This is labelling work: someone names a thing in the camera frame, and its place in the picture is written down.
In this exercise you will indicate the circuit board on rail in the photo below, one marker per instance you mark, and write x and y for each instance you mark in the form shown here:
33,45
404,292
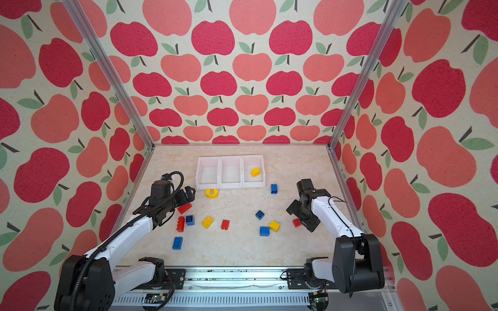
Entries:
154,298

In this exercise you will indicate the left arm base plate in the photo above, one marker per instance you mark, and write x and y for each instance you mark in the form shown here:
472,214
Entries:
175,277

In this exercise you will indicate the yellow lego angled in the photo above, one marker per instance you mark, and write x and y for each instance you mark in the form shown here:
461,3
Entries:
207,222

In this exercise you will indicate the white bin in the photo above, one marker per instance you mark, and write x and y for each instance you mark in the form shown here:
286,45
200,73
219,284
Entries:
231,172
208,173
250,162

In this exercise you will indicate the blue long lego bottom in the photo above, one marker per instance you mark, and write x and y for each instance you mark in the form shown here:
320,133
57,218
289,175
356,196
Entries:
177,243

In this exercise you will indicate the blue lego lower right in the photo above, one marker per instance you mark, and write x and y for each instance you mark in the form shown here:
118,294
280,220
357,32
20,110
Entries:
264,231

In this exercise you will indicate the blue lego small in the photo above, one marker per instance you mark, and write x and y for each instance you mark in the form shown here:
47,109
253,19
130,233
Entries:
189,220
260,215

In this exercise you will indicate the right aluminium frame post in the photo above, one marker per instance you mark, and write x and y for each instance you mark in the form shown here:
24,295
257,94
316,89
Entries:
387,26

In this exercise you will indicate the aluminium frame post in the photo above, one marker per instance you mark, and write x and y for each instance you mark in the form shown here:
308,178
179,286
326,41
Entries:
84,26
387,26

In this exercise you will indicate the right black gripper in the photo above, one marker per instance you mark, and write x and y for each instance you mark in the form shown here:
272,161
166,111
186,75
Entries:
310,225

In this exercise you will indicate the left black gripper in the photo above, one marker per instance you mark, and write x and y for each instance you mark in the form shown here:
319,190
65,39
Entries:
190,195

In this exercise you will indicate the aluminium front rail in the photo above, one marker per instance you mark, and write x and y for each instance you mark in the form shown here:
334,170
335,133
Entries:
253,287

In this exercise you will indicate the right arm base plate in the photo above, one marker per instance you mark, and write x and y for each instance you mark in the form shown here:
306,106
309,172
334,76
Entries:
299,279

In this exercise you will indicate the yellow lego small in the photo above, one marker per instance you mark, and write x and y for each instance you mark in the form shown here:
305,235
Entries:
255,172

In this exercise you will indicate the red long lego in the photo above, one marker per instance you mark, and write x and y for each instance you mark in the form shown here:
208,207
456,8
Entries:
180,224
184,209

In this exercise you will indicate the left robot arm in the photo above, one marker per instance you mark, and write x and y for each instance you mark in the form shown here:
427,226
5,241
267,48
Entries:
89,281

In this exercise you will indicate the red small lego center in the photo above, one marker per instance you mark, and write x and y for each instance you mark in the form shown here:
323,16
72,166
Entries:
225,224

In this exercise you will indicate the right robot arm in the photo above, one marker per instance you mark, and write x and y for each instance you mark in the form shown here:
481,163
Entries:
357,263

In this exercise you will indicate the left aluminium frame post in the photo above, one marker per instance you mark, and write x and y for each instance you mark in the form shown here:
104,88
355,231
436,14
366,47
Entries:
84,26

